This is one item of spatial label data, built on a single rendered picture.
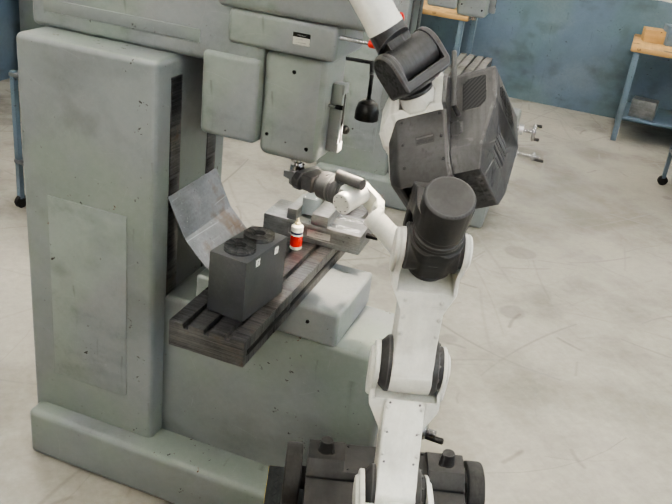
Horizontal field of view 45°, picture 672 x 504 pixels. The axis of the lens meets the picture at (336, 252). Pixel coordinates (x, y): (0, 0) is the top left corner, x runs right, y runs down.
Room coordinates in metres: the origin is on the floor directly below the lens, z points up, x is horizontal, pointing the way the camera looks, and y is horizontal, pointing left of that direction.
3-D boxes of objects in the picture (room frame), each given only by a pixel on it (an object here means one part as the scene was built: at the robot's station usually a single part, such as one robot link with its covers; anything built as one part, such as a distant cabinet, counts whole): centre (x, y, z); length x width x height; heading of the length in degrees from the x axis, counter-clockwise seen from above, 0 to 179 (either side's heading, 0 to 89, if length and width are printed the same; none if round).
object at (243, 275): (2.07, 0.24, 1.06); 0.22 x 0.12 x 0.20; 156
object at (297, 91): (2.42, 0.16, 1.47); 0.21 x 0.19 x 0.32; 163
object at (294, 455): (1.87, 0.04, 0.50); 0.20 x 0.05 x 0.20; 2
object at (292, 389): (2.41, 0.13, 0.46); 0.81 x 0.32 x 0.60; 73
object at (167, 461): (2.49, 0.39, 0.10); 1.20 x 0.60 x 0.20; 73
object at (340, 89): (2.38, 0.05, 1.45); 0.04 x 0.04 x 0.21; 73
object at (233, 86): (2.48, 0.34, 1.47); 0.24 x 0.19 x 0.26; 163
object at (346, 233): (2.57, 0.07, 1.01); 0.35 x 0.15 x 0.11; 74
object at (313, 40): (2.43, 0.19, 1.68); 0.34 x 0.24 x 0.10; 73
